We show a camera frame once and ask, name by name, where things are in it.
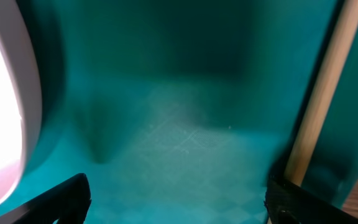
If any large white plate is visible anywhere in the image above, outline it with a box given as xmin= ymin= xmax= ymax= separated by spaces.
xmin=0 ymin=0 xmax=42 ymax=204

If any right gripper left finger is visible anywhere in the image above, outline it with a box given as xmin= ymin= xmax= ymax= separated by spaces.
xmin=0 ymin=173 xmax=91 ymax=224

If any teal serving tray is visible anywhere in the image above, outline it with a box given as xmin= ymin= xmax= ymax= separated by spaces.
xmin=0 ymin=0 xmax=342 ymax=223

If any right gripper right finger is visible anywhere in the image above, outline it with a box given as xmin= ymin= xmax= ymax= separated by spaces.
xmin=264 ymin=178 xmax=358 ymax=224

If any wooden chopstick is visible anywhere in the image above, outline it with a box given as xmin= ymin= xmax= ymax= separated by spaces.
xmin=284 ymin=0 xmax=358 ymax=186

